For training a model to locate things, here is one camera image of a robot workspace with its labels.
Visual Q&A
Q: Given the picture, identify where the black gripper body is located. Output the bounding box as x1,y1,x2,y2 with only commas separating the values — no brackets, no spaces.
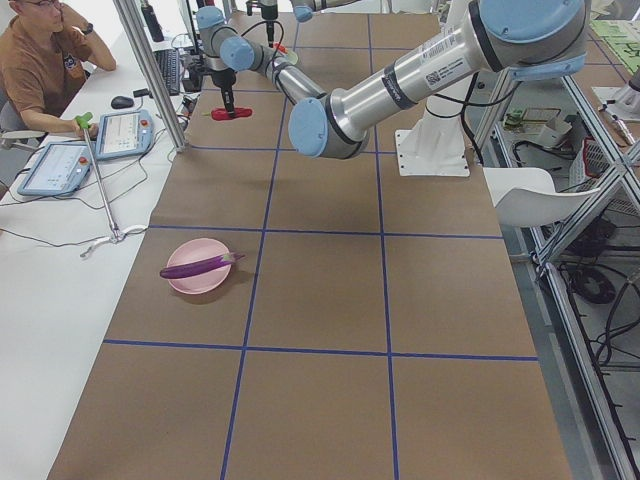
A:
200,63,236,100
245,0,278,23

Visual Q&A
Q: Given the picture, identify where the light green plate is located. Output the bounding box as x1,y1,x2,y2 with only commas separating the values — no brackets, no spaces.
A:
282,50,299,65

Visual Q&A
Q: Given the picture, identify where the far teach pendant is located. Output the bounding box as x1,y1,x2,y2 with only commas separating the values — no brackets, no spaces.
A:
95,109,154,160

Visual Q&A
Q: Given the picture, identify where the red chili pepper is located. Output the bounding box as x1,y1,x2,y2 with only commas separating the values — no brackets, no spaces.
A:
203,107,253,121

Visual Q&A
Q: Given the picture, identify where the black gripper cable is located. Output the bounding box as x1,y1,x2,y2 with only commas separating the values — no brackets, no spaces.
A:
239,19,271,39

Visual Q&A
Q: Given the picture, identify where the pink plate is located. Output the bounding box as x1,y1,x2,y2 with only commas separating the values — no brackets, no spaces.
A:
161,238,233,295

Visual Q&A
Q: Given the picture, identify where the black keyboard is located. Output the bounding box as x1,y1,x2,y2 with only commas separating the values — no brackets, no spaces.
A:
153,49,181,96

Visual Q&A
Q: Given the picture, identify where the purple eggplant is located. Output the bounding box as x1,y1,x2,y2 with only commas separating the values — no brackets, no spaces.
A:
159,252,245,279

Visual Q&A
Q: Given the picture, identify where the green handled grabber stick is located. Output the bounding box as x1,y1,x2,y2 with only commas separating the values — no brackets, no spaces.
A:
75,112,148,259

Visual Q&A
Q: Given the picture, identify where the seated person brown shirt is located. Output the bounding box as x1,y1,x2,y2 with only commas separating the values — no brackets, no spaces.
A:
1,1,117,137

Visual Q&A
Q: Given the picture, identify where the white plastic chair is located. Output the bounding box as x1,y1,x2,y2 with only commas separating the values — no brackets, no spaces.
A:
483,167,600,228

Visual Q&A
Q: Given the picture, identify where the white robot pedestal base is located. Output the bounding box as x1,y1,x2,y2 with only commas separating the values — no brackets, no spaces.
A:
394,0,472,179

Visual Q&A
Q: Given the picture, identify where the teach pendant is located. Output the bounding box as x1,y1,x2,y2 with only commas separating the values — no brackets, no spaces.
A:
95,109,154,160
17,142,90,196

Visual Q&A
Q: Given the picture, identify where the near teach pendant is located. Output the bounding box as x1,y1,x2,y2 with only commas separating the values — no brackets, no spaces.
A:
17,142,90,196

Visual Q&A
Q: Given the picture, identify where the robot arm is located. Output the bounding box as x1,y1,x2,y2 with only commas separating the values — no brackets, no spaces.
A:
245,0,356,47
196,1,590,159

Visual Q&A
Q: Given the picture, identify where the aluminium frame post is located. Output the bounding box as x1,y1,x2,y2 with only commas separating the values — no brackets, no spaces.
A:
113,0,186,153

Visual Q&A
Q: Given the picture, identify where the red tomato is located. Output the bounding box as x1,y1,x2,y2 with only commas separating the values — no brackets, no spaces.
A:
273,42,288,54

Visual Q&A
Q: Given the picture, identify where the black computer mouse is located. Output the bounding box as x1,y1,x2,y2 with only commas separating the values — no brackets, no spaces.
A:
110,95,135,110

